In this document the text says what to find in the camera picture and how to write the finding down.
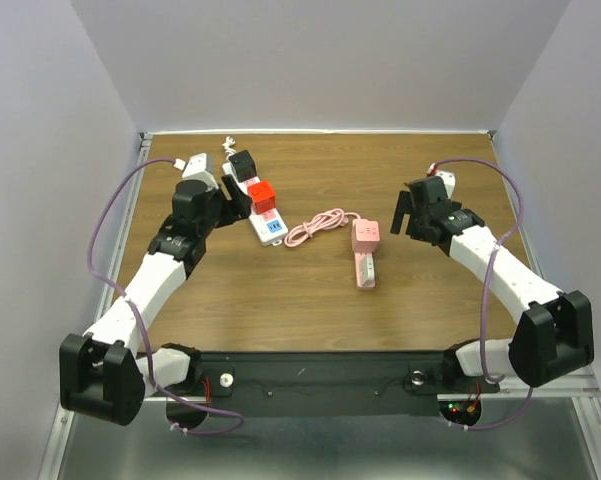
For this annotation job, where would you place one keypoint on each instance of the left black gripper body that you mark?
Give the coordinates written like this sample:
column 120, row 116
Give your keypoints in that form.
column 213, row 218

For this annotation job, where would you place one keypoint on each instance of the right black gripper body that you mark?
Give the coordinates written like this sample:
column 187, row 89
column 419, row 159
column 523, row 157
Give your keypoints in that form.
column 414, row 226

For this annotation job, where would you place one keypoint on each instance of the red cube socket plug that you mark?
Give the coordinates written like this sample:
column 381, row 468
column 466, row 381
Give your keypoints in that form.
column 263, row 197

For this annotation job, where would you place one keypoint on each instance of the black cube socket plug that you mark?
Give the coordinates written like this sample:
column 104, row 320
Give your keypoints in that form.
column 243, row 166

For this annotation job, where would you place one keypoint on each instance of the pink power strip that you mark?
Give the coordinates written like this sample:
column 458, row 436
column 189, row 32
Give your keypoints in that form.
column 365, row 238

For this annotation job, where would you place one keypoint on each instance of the white plug adapter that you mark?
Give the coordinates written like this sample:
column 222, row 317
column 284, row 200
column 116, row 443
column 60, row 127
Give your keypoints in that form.
column 366, row 268

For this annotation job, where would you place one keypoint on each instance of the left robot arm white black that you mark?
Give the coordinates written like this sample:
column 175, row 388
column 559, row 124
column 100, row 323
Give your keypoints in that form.
column 109, row 370

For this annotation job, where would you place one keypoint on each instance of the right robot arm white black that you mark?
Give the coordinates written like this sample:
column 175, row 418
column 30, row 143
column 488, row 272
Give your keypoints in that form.
column 554, row 331

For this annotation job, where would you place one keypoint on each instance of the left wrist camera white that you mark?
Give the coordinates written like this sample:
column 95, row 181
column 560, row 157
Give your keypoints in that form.
column 200, row 167

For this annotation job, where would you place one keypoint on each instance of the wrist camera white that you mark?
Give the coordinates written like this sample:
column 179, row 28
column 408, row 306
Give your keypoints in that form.
column 200, row 167
column 448, row 178

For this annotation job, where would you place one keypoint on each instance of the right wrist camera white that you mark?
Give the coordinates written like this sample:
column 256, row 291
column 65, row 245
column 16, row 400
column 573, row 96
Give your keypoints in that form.
column 448, row 178

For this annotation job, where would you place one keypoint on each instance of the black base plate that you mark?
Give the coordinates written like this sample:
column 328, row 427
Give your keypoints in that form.
column 345, row 383

